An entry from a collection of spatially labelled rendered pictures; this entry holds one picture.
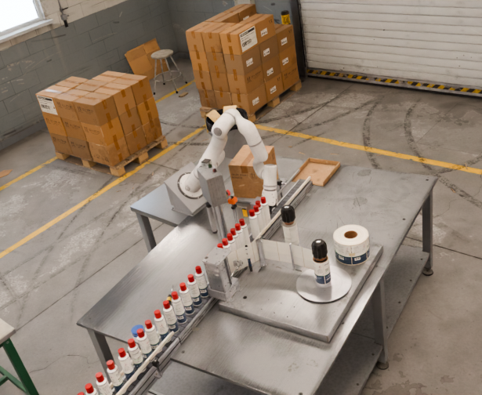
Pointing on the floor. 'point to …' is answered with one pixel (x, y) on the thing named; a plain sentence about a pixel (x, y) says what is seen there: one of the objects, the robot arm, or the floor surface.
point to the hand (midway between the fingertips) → (269, 211)
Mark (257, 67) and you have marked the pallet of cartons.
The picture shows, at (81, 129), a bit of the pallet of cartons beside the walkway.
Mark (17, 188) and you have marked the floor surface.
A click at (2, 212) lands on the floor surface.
